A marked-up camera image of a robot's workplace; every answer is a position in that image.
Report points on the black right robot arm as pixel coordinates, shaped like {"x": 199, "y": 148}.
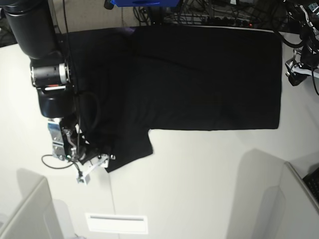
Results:
{"x": 34, "y": 26}

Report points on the white table cable slot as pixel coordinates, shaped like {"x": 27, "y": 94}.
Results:
{"x": 117, "y": 224}

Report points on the blue box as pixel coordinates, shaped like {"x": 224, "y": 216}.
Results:
{"x": 147, "y": 3}

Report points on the black keyboard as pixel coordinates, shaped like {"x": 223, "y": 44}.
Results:
{"x": 312, "y": 182}

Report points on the black T-shirt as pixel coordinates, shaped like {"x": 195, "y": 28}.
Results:
{"x": 135, "y": 79}

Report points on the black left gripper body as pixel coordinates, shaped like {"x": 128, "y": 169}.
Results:
{"x": 305, "y": 59}

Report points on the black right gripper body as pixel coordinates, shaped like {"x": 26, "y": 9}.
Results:
{"x": 65, "y": 145}

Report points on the white partition panel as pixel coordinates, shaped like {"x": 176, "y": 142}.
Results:
{"x": 288, "y": 210}
{"x": 35, "y": 216}

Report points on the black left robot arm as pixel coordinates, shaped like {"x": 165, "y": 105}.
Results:
{"x": 306, "y": 14}

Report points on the white left partition panel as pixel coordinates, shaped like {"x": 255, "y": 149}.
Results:
{"x": 35, "y": 216}

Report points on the white right partition panel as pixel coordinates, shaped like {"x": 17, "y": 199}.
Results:
{"x": 288, "y": 210}

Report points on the black power strip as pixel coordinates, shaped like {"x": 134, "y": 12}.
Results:
{"x": 229, "y": 21}

